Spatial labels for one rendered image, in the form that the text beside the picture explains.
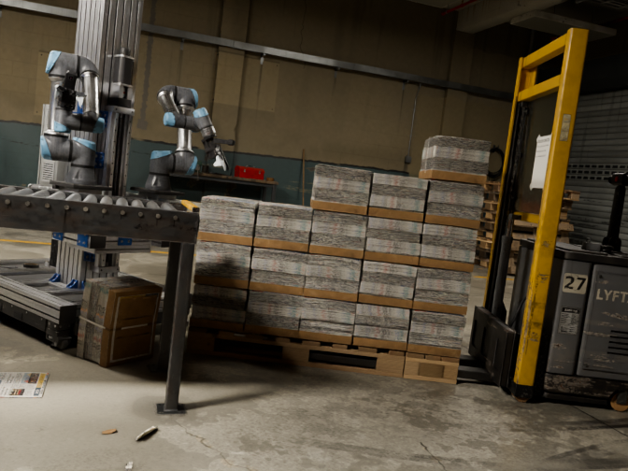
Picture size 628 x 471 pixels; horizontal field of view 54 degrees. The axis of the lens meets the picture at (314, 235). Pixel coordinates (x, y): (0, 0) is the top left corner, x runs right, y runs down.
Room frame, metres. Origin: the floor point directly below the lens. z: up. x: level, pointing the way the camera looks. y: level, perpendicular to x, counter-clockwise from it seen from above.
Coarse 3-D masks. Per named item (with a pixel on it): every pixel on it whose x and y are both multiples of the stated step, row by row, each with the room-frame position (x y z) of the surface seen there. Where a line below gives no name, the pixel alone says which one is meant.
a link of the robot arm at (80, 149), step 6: (78, 138) 3.11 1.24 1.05; (72, 144) 3.10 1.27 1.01; (78, 144) 3.11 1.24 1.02; (84, 144) 3.11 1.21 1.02; (90, 144) 3.13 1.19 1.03; (72, 150) 3.09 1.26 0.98; (78, 150) 3.10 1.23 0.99; (84, 150) 3.12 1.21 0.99; (90, 150) 3.13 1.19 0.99; (72, 156) 3.10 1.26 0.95; (78, 156) 3.11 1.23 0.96; (84, 156) 3.12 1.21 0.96; (90, 156) 3.13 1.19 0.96; (72, 162) 3.12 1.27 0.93; (78, 162) 3.11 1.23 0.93; (84, 162) 3.12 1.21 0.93; (90, 162) 3.14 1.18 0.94
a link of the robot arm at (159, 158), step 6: (156, 150) 3.53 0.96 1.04; (162, 150) 3.52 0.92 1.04; (168, 150) 3.54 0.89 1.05; (150, 156) 3.54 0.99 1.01; (156, 156) 3.51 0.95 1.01; (162, 156) 3.51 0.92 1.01; (168, 156) 3.54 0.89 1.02; (174, 156) 3.56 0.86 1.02; (150, 162) 3.53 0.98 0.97; (156, 162) 3.51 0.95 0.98; (162, 162) 3.51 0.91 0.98; (168, 162) 3.53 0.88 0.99; (174, 162) 3.54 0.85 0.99; (150, 168) 3.52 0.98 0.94; (156, 168) 3.51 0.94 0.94; (162, 168) 3.51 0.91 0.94; (168, 168) 3.54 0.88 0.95; (174, 168) 3.55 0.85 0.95
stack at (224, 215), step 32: (224, 224) 3.16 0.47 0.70; (256, 224) 3.17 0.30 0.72; (288, 224) 3.17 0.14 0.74; (320, 224) 3.17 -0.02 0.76; (352, 224) 3.17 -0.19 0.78; (384, 224) 3.17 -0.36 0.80; (416, 224) 3.18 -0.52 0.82; (224, 256) 3.16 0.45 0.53; (256, 256) 3.16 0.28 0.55; (288, 256) 3.16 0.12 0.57; (320, 256) 3.16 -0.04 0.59; (416, 256) 3.17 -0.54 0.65; (224, 288) 3.16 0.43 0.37; (320, 288) 3.17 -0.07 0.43; (352, 288) 3.17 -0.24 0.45; (384, 288) 3.17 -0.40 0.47; (224, 320) 3.16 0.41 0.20; (256, 320) 3.16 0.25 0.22; (288, 320) 3.16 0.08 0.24; (320, 320) 3.16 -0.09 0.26; (352, 320) 3.17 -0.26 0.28; (384, 320) 3.17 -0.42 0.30; (192, 352) 3.16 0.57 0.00; (224, 352) 3.16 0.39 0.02; (256, 352) 3.29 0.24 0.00; (288, 352) 3.16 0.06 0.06; (352, 352) 3.17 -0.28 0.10; (384, 352) 3.30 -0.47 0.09
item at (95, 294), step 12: (132, 276) 3.09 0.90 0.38; (84, 288) 2.87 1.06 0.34; (96, 288) 2.83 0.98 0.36; (108, 288) 2.79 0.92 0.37; (120, 288) 2.84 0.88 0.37; (84, 300) 2.87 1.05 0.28; (96, 300) 2.82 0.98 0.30; (120, 300) 2.78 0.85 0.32; (132, 300) 2.84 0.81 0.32; (144, 300) 2.90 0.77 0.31; (156, 300) 2.96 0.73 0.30; (96, 312) 2.82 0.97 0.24; (120, 312) 2.79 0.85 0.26; (132, 312) 2.85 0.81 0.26; (144, 312) 2.91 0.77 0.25; (156, 312) 2.99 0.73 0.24
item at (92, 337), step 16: (80, 336) 2.87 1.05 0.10; (96, 336) 2.82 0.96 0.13; (112, 336) 2.78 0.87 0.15; (128, 336) 2.85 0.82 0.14; (144, 336) 2.94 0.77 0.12; (80, 352) 2.86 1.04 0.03; (96, 352) 2.81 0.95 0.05; (112, 352) 2.78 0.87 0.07; (128, 352) 2.86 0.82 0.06; (144, 352) 2.94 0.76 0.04
